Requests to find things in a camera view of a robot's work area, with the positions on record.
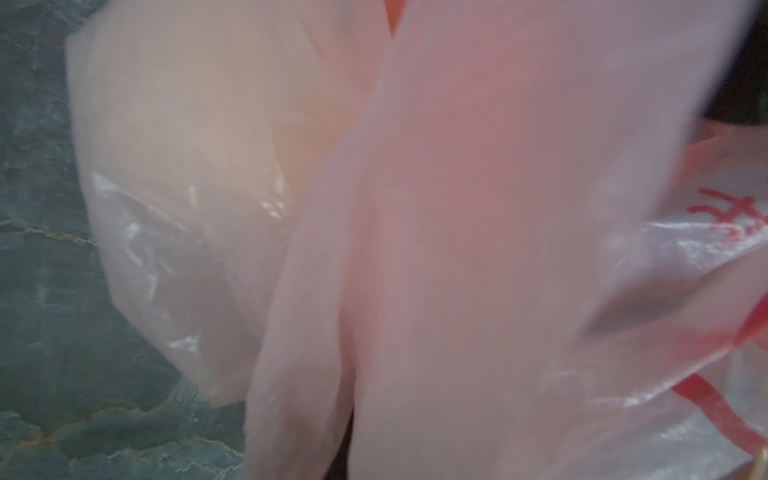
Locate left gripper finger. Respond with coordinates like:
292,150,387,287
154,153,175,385
324,415,354,480

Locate pink plastic bag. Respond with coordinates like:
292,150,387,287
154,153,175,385
65,1,767,479

